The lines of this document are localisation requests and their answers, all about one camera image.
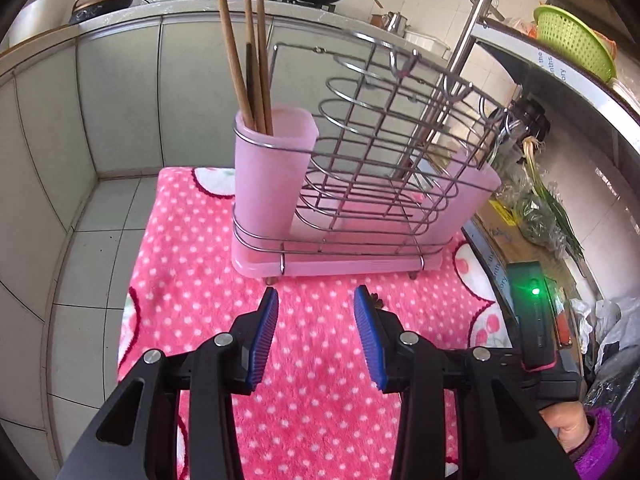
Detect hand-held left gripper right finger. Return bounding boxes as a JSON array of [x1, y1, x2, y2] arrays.
[[353, 284, 576, 480]]

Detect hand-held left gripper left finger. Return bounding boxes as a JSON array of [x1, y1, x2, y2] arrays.
[[57, 286, 280, 480]]

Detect pink utensil rack with wire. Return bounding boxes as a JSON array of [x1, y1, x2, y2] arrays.
[[232, 40, 523, 286]]

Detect pink plastic utensil cup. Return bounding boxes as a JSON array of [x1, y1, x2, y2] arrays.
[[233, 104, 320, 281], [435, 150, 502, 246]]

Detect brown wooden chopstick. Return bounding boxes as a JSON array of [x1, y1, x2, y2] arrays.
[[243, 0, 267, 135], [256, 0, 275, 137], [213, 0, 256, 133]]

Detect person's right forearm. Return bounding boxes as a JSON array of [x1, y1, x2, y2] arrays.
[[572, 406, 633, 480]]

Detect person's right hand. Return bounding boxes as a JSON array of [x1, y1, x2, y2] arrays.
[[539, 402, 593, 466]]

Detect pink polka dot blanket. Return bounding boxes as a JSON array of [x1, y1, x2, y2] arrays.
[[117, 166, 516, 480]]

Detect white plastic bag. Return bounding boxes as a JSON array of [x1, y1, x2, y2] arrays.
[[570, 295, 640, 361]]

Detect pink plastic drip tray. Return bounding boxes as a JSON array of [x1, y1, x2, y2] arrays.
[[231, 237, 443, 279]]

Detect brown cardboard sheet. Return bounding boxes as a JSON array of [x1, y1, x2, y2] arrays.
[[472, 200, 596, 301]]

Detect clear bag of greens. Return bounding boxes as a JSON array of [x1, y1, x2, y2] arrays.
[[500, 180, 571, 256]]

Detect black plastic bag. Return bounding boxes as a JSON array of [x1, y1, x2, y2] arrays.
[[582, 350, 640, 441]]

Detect green onion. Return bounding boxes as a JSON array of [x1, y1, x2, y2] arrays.
[[520, 140, 586, 261]]

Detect black appliance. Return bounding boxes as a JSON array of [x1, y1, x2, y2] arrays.
[[507, 95, 551, 141]]

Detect green plastic basket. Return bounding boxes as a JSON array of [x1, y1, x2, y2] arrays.
[[532, 5, 618, 83]]

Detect grey kitchen base cabinet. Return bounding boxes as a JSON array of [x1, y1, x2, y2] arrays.
[[0, 0, 451, 241]]

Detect white plastic container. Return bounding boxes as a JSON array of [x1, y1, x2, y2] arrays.
[[404, 30, 451, 57]]

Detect metal storage shelf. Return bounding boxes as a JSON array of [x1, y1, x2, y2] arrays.
[[395, 0, 640, 321]]

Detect metal kettle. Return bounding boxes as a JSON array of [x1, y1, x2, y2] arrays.
[[381, 10, 413, 34]]

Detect black round cooker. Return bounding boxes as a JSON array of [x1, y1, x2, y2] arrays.
[[67, 0, 135, 26]]

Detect white round pot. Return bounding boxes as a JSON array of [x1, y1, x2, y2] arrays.
[[7, 0, 76, 48]]

